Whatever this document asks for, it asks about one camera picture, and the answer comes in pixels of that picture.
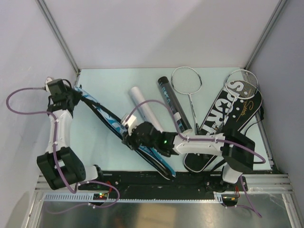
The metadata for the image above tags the white shuttlecock tube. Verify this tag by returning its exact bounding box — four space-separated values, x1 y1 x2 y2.
129 86 163 132

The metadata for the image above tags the blue racket bag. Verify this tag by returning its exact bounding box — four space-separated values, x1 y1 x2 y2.
74 86 176 180

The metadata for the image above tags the black shuttlecock tube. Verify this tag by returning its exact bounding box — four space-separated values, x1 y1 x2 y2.
157 76 193 133

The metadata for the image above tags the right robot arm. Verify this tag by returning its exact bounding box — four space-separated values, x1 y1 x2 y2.
122 121 255 190

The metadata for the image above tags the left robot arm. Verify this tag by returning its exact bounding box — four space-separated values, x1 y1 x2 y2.
37 77 105 190

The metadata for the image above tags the black racket bag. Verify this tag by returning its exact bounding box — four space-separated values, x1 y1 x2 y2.
183 88 263 173

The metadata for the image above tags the white racket on black bag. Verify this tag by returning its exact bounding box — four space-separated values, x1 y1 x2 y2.
216 69 259 133

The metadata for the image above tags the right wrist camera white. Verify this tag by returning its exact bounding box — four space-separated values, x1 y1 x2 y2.
121 114 138 131

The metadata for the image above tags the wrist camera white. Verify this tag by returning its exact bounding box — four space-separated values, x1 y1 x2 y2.
45 77 55 91
121 114 138 131

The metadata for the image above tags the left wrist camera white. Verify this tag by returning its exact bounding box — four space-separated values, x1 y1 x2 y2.
45 77 55 91

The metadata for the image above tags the white racket with black handle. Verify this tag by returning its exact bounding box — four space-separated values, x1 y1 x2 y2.
171 66 202 134

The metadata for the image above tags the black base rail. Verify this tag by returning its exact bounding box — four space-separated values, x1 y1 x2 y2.
78 170 249 201

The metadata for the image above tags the left aluminium frame post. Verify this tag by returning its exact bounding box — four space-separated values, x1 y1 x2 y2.
35 0 81 77

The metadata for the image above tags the aluminium frame post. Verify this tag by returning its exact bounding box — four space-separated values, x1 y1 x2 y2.
35 0 81 77
244 0 290 70

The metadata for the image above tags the white cable duct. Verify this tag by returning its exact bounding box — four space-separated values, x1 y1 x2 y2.
43 193 237 203

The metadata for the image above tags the right aluminium frame post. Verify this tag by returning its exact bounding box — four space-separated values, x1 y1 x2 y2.
244 0 290 70

